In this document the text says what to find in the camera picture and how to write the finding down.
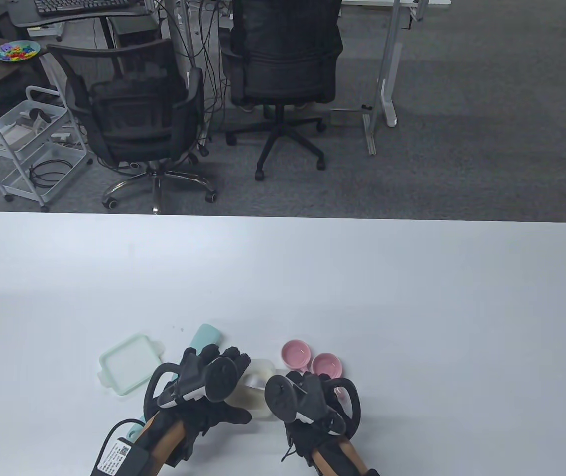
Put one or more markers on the person's right hand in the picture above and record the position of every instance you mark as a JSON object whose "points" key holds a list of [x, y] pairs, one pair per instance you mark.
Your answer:
{"points": [[312, 441]]}

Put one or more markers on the person's left hand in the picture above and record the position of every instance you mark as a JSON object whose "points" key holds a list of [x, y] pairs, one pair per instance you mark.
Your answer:
{"points": [[228, 414]]}

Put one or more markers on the white sugar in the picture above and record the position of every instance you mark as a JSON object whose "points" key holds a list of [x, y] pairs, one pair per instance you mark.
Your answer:
{"points": [[248, 401]]}

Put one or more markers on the clear plastic sugar container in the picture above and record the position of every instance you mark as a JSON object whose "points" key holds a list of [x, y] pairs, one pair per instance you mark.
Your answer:
{"points": [[265, 368]]}

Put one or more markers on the mint green dessert spatula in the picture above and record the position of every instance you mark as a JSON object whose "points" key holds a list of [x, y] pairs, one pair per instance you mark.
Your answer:
{"points": [[207, 336]]}

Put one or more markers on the mint green container lid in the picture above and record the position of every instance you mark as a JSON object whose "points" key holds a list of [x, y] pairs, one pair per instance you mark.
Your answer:
{"points": [[126, 364]]}

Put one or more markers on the person's left forearm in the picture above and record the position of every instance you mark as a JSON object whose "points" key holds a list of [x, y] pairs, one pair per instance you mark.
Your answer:
{"points": [[163, 441]]}

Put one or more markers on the person's right forearm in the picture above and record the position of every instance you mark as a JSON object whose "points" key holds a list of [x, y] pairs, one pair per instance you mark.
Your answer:
{"points": [[342, 458]]}

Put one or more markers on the black box with white label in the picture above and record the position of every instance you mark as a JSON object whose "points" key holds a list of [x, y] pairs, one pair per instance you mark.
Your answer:
{"points": [[119, 456]]}

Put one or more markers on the black mesh office chair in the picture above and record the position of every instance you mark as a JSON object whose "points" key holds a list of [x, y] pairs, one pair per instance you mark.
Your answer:
{"points": [[134, 114]]}

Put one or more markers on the white rolling cart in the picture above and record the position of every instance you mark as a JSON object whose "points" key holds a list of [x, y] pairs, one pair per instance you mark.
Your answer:
{"points": [[15, 179]]}

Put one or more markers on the grey floor socket box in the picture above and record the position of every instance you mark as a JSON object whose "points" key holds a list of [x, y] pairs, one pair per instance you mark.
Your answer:
{"points": [[346, 117]]}

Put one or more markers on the black padded office chair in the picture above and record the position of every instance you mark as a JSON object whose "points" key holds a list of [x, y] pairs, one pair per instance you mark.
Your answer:
{"points": [[282, 59]]}

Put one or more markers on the black computer tower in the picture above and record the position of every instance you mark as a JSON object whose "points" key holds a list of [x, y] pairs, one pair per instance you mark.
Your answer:
{"points": [[134, 32]]}

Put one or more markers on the green plate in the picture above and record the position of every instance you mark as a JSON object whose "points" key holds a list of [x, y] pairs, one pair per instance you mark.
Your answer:
{"points": [[34, 49]]}

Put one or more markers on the pile of colourful blocks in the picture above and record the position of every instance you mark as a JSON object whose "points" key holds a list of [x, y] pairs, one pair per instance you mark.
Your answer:
{"points": [[15, 51]]}

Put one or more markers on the black keyboard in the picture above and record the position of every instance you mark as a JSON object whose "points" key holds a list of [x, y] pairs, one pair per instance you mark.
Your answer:
{"points": [[79, 5]]}

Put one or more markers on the black desk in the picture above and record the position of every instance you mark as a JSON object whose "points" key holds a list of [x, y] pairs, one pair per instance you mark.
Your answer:
{"points": [[30, 17]]}

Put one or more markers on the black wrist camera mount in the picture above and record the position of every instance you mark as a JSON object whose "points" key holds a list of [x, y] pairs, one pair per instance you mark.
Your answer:
{"points": [[183, 448], [312, 458]]}

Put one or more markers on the white desk frame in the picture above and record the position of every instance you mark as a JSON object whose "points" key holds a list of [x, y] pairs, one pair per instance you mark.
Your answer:
{"points": [[387, 64]]}

